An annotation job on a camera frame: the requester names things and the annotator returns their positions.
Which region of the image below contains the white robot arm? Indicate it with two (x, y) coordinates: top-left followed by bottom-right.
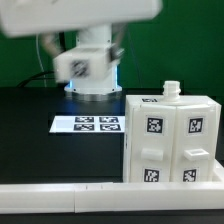
(0, 0), (163, 97)

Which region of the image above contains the black cable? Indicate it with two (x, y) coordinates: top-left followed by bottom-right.
(15, 69), (58, 89)

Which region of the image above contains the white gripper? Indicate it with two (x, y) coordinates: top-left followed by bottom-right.
(0, 0), (163, 61)

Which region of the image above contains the white flat top panel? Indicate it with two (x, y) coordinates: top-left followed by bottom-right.
(49, 116), (125, 133)

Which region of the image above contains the white front fence rail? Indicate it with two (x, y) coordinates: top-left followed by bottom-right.
(0, 182), (224, 214)

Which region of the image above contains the white cabinet box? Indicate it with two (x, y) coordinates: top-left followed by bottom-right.
(123, 81), (221, 183)

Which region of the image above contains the small white block part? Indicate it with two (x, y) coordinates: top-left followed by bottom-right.
(53, 47), (112, 83)

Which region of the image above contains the white door panel with knob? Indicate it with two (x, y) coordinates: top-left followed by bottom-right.
(129, 106), (176, 183)

